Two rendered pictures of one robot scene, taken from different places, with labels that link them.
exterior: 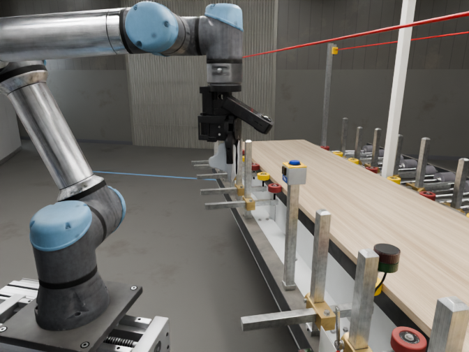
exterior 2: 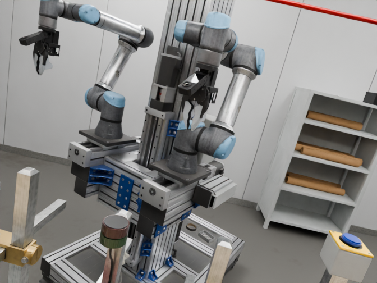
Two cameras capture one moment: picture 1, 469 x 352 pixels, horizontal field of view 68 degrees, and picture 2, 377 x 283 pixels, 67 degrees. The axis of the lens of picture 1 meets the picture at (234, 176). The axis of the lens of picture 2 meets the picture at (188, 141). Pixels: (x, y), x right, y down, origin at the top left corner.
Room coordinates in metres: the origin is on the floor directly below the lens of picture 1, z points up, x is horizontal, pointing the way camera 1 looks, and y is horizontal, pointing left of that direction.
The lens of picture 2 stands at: (1.02, -0.88, 1.50)
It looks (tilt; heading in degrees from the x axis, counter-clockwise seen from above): 15 degrees down; 105
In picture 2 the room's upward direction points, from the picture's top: 14 degrees clockwise
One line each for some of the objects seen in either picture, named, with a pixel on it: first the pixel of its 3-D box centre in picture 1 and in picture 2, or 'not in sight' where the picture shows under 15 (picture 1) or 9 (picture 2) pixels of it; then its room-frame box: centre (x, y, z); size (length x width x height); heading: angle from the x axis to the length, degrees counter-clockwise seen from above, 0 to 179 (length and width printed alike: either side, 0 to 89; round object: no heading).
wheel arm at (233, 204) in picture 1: (241, 204); not in sight; (1.93, -0.04, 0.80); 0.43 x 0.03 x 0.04; 101
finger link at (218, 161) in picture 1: (221, 163); (190, 114); (0.75, 0.03, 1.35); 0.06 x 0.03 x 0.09; 77
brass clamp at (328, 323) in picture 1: (319, 310); not in sight; (0.97, -0.28, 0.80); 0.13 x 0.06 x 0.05; 11
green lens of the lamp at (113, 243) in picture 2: (384, 262); (113, 236); (0.76, -0.37, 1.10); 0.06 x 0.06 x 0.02
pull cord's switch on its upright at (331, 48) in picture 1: (328, 103); not in sight; (3.47, -0.92, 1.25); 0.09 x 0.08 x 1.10; 11
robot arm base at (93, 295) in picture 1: (70, 288); (183, 157); (0.67, 0.36, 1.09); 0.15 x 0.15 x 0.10
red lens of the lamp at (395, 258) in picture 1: (386, 253); (115, 226); (0.76, -0.37, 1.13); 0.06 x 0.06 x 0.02
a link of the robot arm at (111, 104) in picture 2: not in sight; (112, 105); (0.18, 0.47, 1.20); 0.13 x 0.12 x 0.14; 160
